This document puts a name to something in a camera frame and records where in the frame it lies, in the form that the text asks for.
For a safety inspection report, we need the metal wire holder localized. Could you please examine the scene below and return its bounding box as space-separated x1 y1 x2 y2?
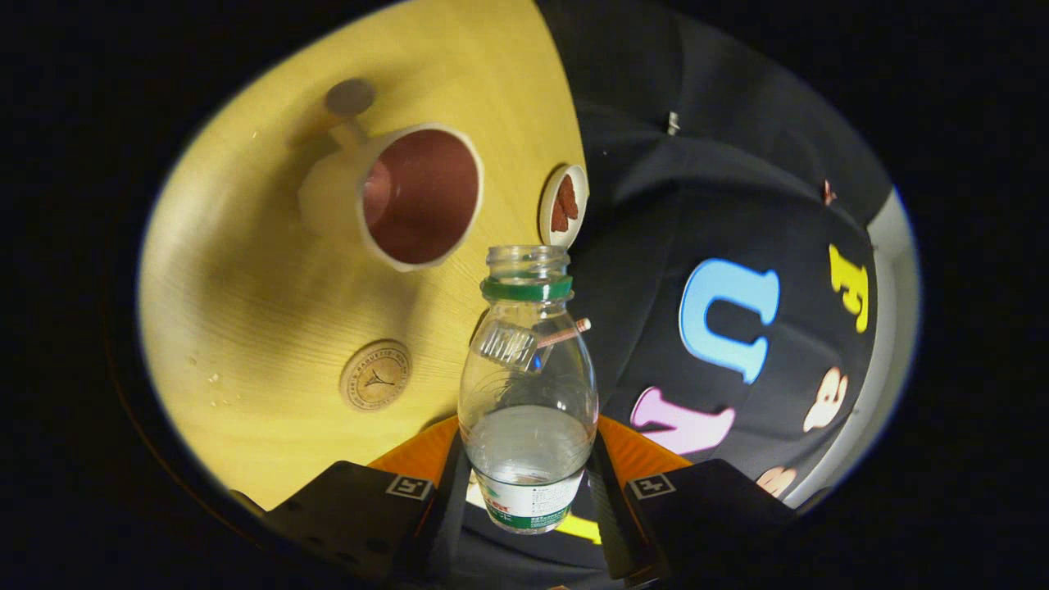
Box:
474 320 542 374

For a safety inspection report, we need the clear plastic juice bottle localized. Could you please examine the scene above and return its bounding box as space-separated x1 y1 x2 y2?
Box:
457 245 600 535

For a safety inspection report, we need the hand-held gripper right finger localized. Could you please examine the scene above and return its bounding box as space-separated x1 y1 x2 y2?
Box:
586 414 797 588

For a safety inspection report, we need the round wooden coaster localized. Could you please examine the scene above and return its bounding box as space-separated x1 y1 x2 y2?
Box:
339 339 413 411

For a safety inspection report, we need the wooden table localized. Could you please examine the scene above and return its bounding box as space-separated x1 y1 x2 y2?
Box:
138 0 589 513

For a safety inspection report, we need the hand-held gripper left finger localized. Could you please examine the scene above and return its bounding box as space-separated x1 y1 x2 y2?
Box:
266 416 474 587

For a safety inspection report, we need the black backdrop cloth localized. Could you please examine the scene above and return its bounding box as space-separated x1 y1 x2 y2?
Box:
451 0 894 574

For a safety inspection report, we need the beige cup with handle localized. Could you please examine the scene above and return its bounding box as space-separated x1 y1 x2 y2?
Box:
297 78 484 273

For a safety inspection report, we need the white round plate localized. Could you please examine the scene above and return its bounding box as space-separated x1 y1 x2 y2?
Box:
538 164 589 249

